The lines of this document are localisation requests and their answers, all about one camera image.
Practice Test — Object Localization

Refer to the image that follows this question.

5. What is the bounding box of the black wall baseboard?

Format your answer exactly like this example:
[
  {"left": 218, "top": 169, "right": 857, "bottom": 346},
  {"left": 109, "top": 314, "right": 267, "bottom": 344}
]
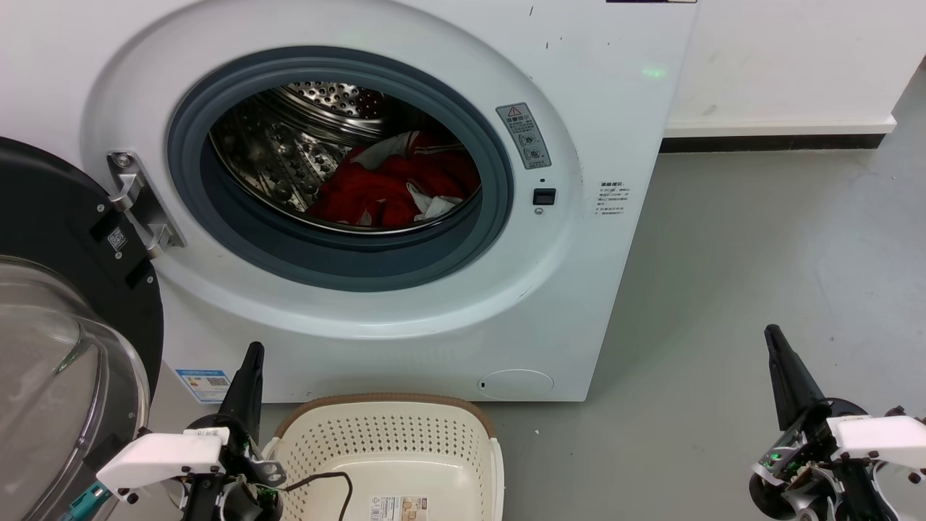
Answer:
[{"left": 659, "top": 133, "right": 888, "bottom": 153}]

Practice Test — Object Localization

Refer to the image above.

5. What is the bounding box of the grey rubber door gasket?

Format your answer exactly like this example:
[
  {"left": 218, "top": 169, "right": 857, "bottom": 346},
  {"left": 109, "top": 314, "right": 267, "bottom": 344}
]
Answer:
[{"left": 166, "top": 46, "right": 515, "bottom": 293}]

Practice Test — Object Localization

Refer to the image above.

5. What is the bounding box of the washing machine door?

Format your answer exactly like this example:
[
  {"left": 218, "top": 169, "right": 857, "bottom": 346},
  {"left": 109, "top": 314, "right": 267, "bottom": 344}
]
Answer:
[{"left": 0, "top": 137, "right": 166, "bottom": 521}]

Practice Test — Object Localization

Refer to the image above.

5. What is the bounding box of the small printed text sticker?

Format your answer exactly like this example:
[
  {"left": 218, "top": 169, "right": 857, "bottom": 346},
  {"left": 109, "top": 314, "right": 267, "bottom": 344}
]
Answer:
[{"left": 596, "top": 180, "right": 632, "bottom": 219}]

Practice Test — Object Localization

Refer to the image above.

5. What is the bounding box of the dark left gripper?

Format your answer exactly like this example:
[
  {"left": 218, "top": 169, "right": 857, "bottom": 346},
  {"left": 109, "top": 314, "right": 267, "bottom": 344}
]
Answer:
[{"left": 179, "top": 341, "right": 287, "bottom": 521}]

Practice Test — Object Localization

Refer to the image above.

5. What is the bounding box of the printed product label sticker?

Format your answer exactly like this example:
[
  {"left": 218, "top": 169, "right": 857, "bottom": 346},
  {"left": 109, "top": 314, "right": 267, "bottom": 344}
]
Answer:
[{"left": 368, "top": 495, "right": 430, "bottom": 521}]

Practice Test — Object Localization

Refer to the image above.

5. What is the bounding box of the stainless steel washing machine drum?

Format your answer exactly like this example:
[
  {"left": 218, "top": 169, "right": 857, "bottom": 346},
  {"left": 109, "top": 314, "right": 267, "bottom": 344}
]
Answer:
[{"left": 209, "top": 82, "right": 483, "bottom": 234}]

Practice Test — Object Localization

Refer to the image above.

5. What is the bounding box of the grey warning sticker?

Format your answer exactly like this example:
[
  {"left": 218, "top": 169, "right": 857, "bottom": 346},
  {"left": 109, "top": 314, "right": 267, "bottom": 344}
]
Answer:
[{"left": 496, "top": 102, "right": 553, "bottom": 171}]

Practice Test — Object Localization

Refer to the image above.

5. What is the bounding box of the round white filter cover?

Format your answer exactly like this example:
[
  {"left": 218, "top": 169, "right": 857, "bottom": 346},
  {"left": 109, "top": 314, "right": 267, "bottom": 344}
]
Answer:
[{"left": 477, "top": 368, "right": 556, "bottom": 401}]

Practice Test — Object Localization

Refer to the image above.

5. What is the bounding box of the cream perforated laundry basket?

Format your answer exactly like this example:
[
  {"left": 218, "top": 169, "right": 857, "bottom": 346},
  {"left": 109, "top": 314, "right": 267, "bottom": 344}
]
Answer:
[{"left": 261, "top": 394, "right": 506, "bottom": 521}]

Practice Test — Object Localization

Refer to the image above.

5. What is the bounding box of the metal door hinge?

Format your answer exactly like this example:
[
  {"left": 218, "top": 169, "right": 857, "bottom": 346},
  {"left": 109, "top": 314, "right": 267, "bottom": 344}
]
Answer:
[{"left": 106, "top": 151, "right": 186, "bottom": 261}]

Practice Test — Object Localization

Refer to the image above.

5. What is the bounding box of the red and white garment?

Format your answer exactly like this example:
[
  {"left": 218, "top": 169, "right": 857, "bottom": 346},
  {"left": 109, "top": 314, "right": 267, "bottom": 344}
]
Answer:
[{"left": 307, "top": 130, "right": 483, "bottom": 231}]

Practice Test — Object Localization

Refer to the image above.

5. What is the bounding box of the white front-load washing machine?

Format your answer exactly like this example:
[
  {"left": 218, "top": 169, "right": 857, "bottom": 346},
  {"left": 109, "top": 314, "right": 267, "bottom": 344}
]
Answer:
[{"left": 0, "top": 0, "right": 699, "bottom": 403}]

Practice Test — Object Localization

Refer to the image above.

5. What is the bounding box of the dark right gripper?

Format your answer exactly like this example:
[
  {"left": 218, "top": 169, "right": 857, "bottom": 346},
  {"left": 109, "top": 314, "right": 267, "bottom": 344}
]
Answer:
[{"left": 748, "top": 324, "right": 899, "bottom": 521}]

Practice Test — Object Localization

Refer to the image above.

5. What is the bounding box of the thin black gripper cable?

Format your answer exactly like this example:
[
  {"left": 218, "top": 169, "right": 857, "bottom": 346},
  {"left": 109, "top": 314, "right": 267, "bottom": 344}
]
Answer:
[{"left": 281, "top": 471, "right": 354, "bottom": 521}]

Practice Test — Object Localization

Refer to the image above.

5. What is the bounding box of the blue energy label sticker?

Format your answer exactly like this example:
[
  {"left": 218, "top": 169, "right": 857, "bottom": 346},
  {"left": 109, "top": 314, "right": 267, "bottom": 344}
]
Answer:
[{"left": 175, "top": 368, "right": 233, "bottom": 404}]

